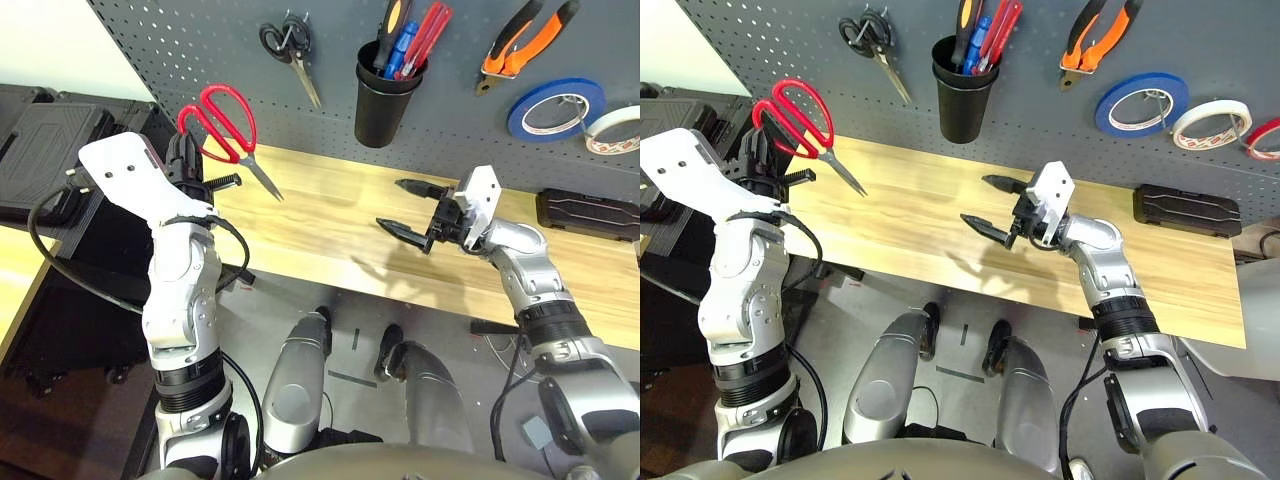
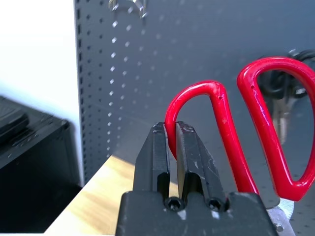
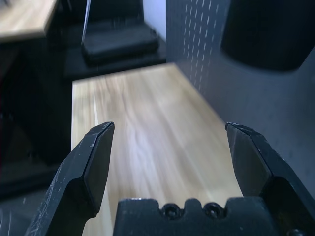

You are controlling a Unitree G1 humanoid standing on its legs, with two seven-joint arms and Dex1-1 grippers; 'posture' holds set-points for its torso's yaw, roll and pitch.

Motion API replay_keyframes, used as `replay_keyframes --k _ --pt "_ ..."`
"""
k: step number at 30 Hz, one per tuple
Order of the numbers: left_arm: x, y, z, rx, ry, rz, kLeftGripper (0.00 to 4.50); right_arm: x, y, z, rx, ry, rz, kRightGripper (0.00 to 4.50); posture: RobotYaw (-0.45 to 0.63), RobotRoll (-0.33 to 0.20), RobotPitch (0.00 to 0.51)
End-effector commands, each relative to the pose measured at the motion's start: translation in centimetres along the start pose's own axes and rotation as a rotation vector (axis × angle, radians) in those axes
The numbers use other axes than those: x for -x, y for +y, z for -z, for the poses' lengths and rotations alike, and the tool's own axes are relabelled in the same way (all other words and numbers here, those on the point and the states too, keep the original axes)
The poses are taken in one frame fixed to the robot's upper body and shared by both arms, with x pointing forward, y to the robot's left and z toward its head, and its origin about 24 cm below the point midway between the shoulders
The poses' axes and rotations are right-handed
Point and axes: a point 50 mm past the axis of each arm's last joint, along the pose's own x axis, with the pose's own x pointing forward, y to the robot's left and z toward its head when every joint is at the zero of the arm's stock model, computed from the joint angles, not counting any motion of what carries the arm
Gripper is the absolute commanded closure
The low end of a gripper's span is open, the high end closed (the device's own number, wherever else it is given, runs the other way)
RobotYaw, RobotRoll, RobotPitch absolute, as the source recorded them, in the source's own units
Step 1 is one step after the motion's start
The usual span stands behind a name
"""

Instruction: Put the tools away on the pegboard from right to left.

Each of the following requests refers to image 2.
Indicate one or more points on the silver double peg hook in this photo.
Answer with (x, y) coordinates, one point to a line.
(143, 9)
(293, 52)

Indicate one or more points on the large black equipment case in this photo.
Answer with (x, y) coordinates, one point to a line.
(12, 118)

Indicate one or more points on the grey metal pegboard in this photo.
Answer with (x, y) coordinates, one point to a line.
(172, 61)

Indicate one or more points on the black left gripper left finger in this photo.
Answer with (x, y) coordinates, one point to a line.
(152, 159)

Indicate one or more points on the black cabinet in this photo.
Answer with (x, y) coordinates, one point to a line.
(37, 172)

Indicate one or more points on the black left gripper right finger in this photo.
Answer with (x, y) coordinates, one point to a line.
(197, 162)

